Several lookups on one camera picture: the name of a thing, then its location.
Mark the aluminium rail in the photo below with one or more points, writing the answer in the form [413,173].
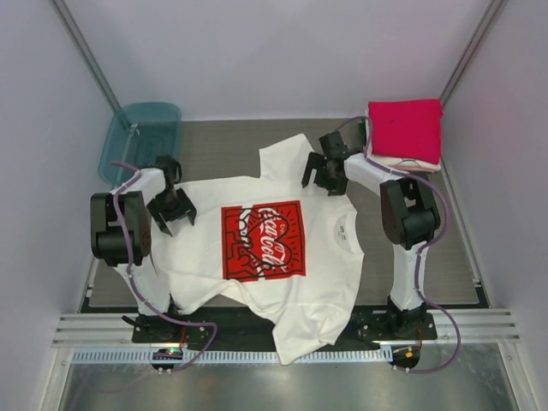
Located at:
[85,330]

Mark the white slotted cable duct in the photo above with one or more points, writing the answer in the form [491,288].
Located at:
[157,356]

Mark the teal plastic bin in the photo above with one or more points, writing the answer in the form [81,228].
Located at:
[138,133]

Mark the white t-shirt red print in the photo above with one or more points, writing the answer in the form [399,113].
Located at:
[288,252]

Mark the folded pink t-shirt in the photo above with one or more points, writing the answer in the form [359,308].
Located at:
[409,129]

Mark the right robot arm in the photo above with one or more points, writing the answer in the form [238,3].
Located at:
[409,216]

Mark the folded white t-shirt stack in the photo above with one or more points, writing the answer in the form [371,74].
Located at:
[404,164]

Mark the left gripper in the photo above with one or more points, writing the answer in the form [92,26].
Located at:
[186,207]

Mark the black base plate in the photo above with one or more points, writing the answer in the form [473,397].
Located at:
[367,323]

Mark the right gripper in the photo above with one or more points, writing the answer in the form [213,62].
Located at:
[317,162]

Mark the folded green t-shirt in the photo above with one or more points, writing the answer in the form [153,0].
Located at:
[362,127]

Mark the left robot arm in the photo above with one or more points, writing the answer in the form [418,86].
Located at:
[122,220]

